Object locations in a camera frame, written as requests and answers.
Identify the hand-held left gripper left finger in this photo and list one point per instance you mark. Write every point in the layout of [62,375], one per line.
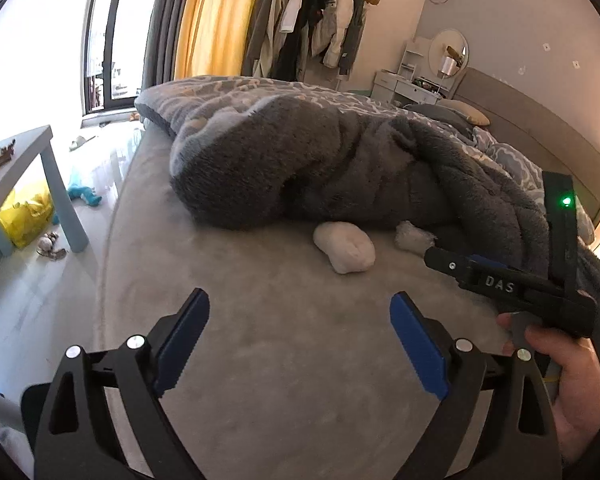
[185,345]

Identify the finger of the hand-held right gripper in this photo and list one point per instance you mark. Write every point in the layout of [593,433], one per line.
[450,265]
[485,260]

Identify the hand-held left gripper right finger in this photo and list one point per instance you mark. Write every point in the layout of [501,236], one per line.
[420,355]

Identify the person's right forearm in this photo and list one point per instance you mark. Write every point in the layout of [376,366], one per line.
[597,460]

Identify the person's right hand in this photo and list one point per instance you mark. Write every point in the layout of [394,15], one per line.
[580,385]

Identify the white rolled cloth ball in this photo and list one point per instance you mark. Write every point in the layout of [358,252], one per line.
[345,250]

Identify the grey bed mattress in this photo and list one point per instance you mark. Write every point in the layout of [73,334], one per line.
[290,360]

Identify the grey upholstered headboard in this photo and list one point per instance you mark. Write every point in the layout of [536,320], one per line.
[530,120]

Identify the beige pillow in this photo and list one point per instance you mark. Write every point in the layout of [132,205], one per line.
[467,112]

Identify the small beige toy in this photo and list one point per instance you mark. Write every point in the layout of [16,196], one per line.
[50,246]

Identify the grey fleece patterned blanket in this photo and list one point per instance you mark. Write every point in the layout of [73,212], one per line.
[305,160]

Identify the blue plush toy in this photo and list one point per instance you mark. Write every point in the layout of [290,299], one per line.
[82,191]

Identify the white dresser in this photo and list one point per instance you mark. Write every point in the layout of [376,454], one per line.
[395,85]

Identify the yellow plastic bag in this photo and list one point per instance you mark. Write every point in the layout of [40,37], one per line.
[25,215]

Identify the round mirror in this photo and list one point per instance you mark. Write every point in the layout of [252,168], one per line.
[445,45]

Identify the white slipper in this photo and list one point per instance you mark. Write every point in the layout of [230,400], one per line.
[80,142]

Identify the light blue side table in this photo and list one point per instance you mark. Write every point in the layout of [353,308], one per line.
[30,142]

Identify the row of hanging clothes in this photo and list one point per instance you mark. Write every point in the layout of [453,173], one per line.
[290,20]

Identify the dark-framed window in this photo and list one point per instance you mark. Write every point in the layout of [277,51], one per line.
[109,60]

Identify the grey curtain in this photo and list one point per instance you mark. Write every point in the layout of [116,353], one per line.
[165,20]

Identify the yellow curtain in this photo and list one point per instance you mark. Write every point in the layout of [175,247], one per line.
[215,20]

